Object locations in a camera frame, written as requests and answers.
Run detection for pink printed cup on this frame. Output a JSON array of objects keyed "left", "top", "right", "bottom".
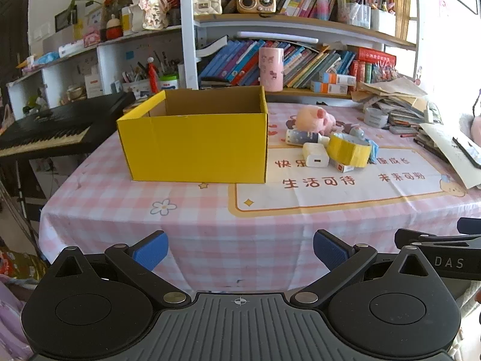
[{"left": 259, "top": 47, "right": 285, "bottom": 93}]

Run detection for thick red book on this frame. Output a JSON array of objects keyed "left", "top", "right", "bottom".
[{"left": 355, "top": 47, "right": 397, "bottom": 67}]

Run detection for pencil cup with pens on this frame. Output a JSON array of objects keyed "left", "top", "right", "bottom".
[{"left": 122, "top": 60, "right": 151, "bottom": 95}]

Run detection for thick white book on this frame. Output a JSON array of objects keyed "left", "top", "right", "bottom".
[{"left": 196, "top": 34, "right": 230, "bottom": 59}]

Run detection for black picture frame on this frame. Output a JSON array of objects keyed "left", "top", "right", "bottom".
[{"left": 54, "top": 5, "right": 79, "bottom": 33}]

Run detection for red white round doll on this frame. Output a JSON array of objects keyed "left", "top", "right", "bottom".
[{"left": 105, "top": 14, "right": 124, "bottom": 41}]

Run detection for white printed desk mat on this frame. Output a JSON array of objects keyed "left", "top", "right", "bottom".
[{"left": 227, "top": 146, "right": 481, "bottom": 218}]

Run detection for clear marker holder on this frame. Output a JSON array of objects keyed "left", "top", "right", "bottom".
[{"left": 336, "top": 0, "right": 373, "bottom": 29}]

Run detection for pink tissue box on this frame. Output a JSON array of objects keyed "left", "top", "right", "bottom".
[{"left": 82, "top": 29, "right": 102, "bottom": 48}]

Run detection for black keyboard stand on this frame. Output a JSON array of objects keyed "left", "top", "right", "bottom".
[{"left": 0, "top": 156, "right": 49, "bottom": 258}]

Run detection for black pen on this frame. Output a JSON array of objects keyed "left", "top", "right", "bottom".
[{"left": 413, "top": 137, "right": 450, "bottom": 162}]

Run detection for purple cloth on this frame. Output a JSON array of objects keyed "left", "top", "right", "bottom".
[{"left": 0, "top": 274, "right": 35, "bottom": 361}]

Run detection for pastel pink blue bottle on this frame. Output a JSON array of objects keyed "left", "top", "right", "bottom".
[{"left": 315, "top": 0, "right": 332, "bottom": 22}]

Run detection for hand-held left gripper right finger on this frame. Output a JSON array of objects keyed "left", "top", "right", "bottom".
[{"left": 289, "top": 229, "right": 439, "bottom": 307}]

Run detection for pile of papers and books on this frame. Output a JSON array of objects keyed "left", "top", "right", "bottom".
[{"left": 355, "top": 77, "right": 445, "bottom": 125}]

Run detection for wooden bookshelf with white frame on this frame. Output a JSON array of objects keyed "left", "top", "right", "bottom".
[{"left": 179, "top": 0, "right": 420, "bottom": 100}]

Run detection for golden retro radio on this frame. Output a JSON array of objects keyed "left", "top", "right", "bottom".
[{"left": 235, "top": 0, "right": 278, "bottom": 15}]

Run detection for colourful candy bag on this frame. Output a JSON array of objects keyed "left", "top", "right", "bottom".
[{"left": 372, "top": 64, "right": 400, "bottom": 84}]

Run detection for pink checkered cloth desktop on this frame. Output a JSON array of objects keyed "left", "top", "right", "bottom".
[{"left": 39, "top": 101, "right": 481, "bottom": 295}]

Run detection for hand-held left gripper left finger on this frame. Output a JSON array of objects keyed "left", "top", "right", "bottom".
[{"left": 48, "top": 230, "right": 192, "bottom": 307}]

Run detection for black flat cases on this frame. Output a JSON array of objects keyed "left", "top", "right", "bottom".
[{"left": 199, "top": 77, "right": 228, "bottom": 90}]

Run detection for white jar with green lid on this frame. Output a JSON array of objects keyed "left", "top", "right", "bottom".
[{"left": 158, "top": 74, "right": 180, "bottom": 91}]

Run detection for black electronic keyboard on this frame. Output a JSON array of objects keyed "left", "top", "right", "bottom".
[{"left": 0, "top": 91, "right": 136, "bottom": 159}]

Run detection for row of colourful books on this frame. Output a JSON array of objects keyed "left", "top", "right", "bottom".
[{"left": 198, "top": 38, "right": 356, "bottom": 89}]

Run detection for grey tape roll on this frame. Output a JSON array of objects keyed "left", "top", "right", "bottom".
[{"left": 363, "top": 107, "right": 389, "bottom": 129}]

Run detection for white storage box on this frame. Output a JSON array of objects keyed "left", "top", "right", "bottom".
[{"left": 370, "top": 8, "right": 397, "bottom": 38}]

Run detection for white power bank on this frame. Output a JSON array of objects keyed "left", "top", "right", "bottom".
[{"left": 302, "top": 142, "right": 331, "bottom": 168}]

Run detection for white shelf unit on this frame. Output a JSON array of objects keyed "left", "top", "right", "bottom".
[{"left": 5, "top": 26, "right": 183, "bottom": 118}]

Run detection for yellow cardboard box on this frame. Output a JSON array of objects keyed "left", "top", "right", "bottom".
[{"left": 116, "top": 85, "right": 269, "bottom": 184}]

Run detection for blue white spray bottle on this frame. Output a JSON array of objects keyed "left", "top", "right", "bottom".
[{"left": 284, "top": 128, "right": 331, "bottom": 147}]

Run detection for red tassel ornament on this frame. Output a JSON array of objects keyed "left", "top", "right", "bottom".
[{"left": 146, "top": 57, "right": 159, "bottom": 95}]

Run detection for pink white rabbit doll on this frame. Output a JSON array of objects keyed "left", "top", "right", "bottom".
[{"left": 138, "top": 0, "right": 170, "bottom": 31}]

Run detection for pink plush pig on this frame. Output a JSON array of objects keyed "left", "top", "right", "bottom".
[{"left": 289, "top": 105, "right": 338, "bottom": 137}]

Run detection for yellow tape roll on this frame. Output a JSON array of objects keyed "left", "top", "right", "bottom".
[{"left": 326, "top": 132, "right": 373, "bottom": 168}]

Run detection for orange white carton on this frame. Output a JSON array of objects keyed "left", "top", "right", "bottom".
[
  {"left": 319, "top": 71, "right": 357, "bottom": 87},
  {"left": 310, "top": 81, "right": 348, "bottom": 95}
]

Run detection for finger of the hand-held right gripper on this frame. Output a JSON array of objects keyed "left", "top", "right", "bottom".
[
  {"left": 457, "top": 217, "right": 481, "bottom": 235},
  {"left": 394, "top": 228, "right": 481, "bottom": 251}
]

